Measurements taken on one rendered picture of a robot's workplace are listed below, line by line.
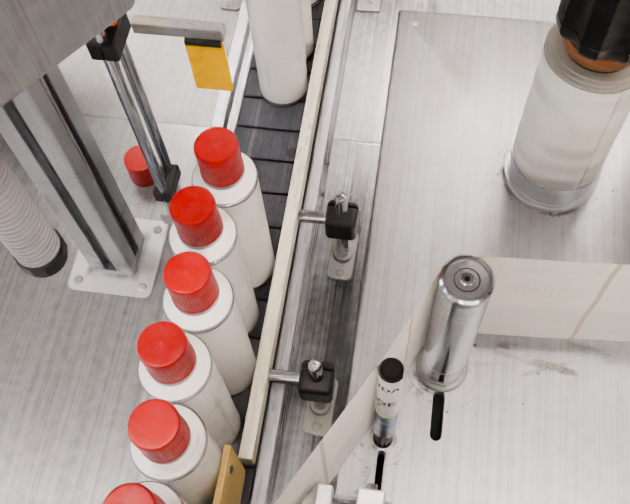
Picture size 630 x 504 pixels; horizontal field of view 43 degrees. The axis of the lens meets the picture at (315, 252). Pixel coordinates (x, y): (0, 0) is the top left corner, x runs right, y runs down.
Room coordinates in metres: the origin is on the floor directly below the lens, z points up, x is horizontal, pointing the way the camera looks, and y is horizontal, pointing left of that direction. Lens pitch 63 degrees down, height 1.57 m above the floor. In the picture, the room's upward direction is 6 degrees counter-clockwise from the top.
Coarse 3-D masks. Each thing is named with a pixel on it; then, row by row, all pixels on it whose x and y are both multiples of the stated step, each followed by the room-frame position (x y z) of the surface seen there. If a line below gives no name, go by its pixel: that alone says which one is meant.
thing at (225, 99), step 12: (240, 12) 0.58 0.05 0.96; (240, 24) 0.57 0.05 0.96; (240, 36) 0.55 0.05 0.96; (240, 48) 0.54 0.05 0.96; (228, 60) 0.52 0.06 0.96; (240, 60) 0.53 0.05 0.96; (228, 96) 0.48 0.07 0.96; (216, 108) 0.47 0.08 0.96; (228, 108) 0.47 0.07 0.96; (216, 120) 0.45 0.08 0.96; (228, 120) 0.46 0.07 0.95; (144, 396) 0.20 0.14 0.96
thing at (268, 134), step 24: (312, 24) 0.63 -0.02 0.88; (240, 120) 0.51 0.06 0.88; (264, 120) 0.51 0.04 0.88; (288, 120) 0.51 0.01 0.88; (240, 144) 0.48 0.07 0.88; (264, 144) 0.48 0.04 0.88; (288, 144) 0.48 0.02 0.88; (264, 168) 0.45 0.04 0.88; (288, 168) 0.45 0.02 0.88; (264, 192) 0.42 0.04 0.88; (288, 192) 0.42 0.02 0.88; (264, 288) 0.32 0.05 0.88; (264, 312) 0.29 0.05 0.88; (240, 408) 0.20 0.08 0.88; (240, 432) 0.18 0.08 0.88
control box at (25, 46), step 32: (0, 0) 0.24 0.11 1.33; (32, 0) 0.25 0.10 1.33; (64, 0) 0.26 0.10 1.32; (96, 0) 0.27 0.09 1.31; (128, 0) 0.28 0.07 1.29; (0, 32) 0.24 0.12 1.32; (32, 32) 0.25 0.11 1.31; (64, 32) 0.26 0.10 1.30; (96, 32) 0.26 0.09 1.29; (0, 64) 0.23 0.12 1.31; (32, 64) 0.24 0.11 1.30; (0, 96) 0.23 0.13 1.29
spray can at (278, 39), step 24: (264, 0) 0.52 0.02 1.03; (288, 0) 0.53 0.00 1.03; (264, 24) 0.53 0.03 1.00; (288, 24) 0.53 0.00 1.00; (264, 48) 0.53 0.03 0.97; (288, 48) 0.53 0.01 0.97; (264, 72) 0.53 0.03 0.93; (288, 72) 0.52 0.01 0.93; (264, 96) 0.54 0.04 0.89; (288, 96) 0.52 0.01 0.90
